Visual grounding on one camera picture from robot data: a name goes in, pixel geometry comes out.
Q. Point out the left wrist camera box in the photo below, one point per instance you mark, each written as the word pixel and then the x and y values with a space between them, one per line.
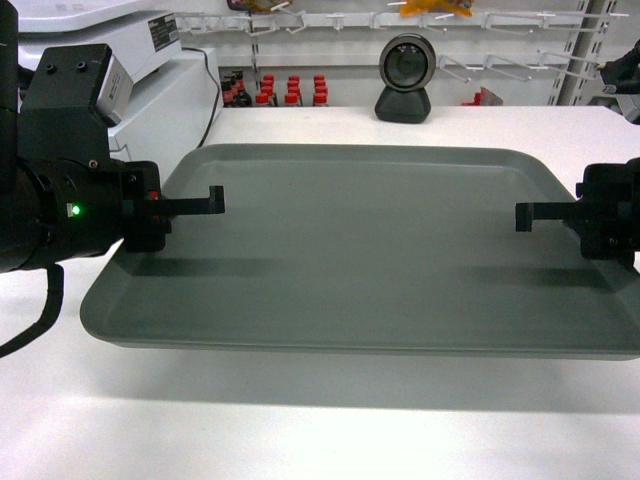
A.
pixel 77 93

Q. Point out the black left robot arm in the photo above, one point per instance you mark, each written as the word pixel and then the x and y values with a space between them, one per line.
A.
pixel 17 194

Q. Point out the white cash drawer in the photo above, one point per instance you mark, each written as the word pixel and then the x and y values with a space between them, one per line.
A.
pixel 170 111

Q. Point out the white cash register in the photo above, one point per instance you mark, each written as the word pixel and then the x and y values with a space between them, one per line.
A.
pixel 142 36

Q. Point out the grey rectangular serving tray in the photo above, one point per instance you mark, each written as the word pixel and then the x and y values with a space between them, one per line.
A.
pixel 367 249

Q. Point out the black barcode scanner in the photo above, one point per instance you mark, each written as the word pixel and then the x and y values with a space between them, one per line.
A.
pixel 406 65

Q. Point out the yellow snack bag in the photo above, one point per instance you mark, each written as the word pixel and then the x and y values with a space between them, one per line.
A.
pixel 416 7

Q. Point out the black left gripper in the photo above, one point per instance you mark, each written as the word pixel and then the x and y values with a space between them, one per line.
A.
pixel 81 212

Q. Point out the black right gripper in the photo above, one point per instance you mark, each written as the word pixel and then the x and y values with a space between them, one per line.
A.
pixel 605 217

